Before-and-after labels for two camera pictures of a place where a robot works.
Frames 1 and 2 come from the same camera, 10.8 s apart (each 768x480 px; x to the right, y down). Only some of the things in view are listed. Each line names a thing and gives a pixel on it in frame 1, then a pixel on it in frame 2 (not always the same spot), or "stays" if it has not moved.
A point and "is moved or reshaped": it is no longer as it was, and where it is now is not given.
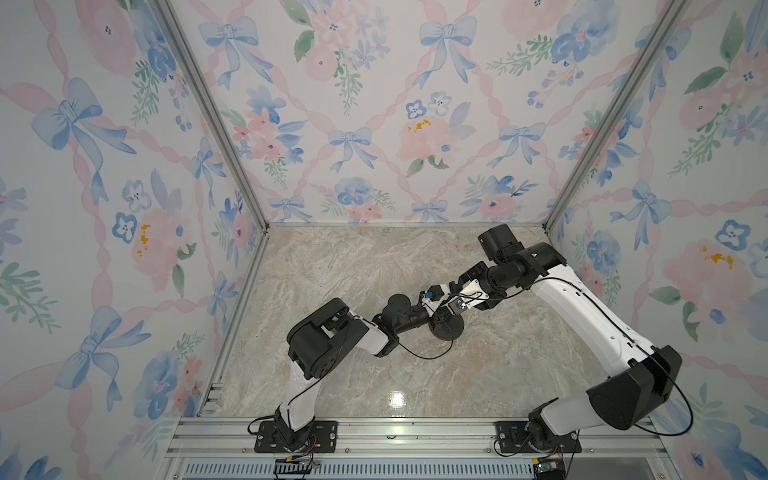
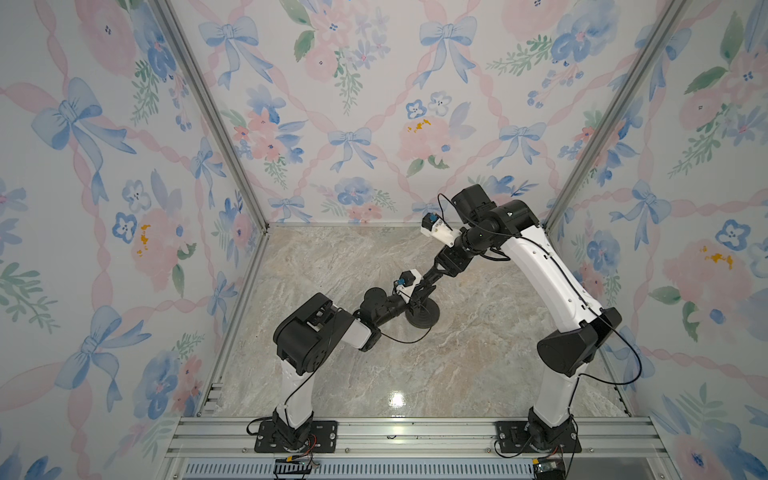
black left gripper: x=439 y=318 to x=421 y=297
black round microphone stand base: x=448 y=328 is moved or reshaped
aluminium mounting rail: x=416 y=438 stays
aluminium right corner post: x=666 y=22 stays
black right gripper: x=473 y=272 to x=448 y=262
